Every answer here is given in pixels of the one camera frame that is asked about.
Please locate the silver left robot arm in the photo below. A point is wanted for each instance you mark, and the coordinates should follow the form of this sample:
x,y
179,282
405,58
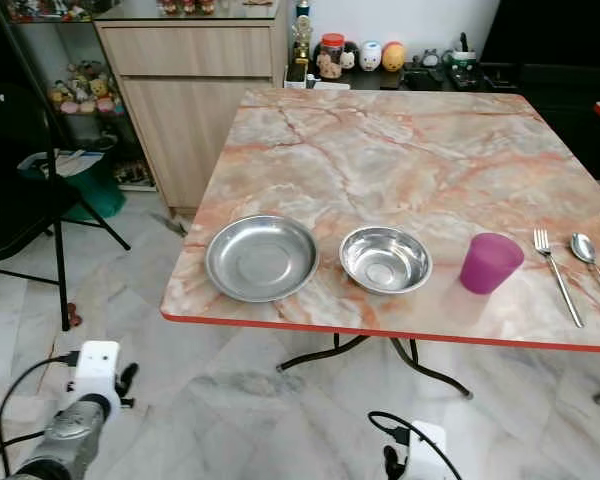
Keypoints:
x,y
65,435

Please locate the tall golden trophy figure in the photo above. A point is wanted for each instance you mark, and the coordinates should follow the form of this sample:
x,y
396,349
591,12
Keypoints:
x,y
301,42

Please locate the glass display shelf with figurines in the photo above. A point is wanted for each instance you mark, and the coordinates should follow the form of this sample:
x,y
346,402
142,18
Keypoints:
x,y
75,92

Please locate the purple plastic cup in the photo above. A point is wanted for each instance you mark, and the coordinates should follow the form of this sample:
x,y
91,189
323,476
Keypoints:
x,y
490,263

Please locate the red lidded glass jar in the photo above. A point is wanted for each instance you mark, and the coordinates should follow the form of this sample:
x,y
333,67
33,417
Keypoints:
x,y
330,56

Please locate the steel spoon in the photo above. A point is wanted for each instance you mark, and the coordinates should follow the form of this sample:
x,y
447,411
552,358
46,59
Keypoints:
x,y
585,248

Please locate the green mug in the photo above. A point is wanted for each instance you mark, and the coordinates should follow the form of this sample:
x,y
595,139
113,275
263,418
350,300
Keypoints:
x,y
462,58

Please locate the steel fork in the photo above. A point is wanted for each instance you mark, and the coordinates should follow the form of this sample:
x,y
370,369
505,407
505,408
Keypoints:
x,y
558,275

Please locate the black television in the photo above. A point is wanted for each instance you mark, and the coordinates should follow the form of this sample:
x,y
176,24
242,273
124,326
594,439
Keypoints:
x,y
555,30

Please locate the black remote control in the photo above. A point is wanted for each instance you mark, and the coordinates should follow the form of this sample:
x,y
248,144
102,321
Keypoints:
x,y
465,76

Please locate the black folding chair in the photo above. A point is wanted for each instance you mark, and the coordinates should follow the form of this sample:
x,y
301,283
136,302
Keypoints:
x,y
25,200

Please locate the orange yellow egg toy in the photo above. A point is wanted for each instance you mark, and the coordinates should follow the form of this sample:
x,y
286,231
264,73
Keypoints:
x,y
393,56

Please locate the green plastic bin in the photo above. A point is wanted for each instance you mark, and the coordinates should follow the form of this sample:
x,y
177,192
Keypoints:
x,y
95,190

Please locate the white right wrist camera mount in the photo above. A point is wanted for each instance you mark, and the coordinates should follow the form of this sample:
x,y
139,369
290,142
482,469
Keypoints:
x,y
423,450

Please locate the small steel bowl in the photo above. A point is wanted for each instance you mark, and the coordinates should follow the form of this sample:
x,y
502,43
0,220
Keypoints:
x,y
385,260

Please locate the white round toy figure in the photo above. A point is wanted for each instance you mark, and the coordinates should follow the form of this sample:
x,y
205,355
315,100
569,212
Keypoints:
x,y
370,56

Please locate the large shallow steel plate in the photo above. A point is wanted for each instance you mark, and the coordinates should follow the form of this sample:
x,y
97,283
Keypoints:
x,y
261,258

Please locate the small grey toy figure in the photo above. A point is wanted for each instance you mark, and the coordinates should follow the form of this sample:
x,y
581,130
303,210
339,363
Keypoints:
x,y
430,58

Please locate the light wooden cabinet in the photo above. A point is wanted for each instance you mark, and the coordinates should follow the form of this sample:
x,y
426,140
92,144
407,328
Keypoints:
x,y
190,110

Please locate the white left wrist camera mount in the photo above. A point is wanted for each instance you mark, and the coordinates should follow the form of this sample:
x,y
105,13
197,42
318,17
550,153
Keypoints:
x,y
97,370

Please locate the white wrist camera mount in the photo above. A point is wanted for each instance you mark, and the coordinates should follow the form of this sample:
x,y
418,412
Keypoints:
x,y
97,370
423,450

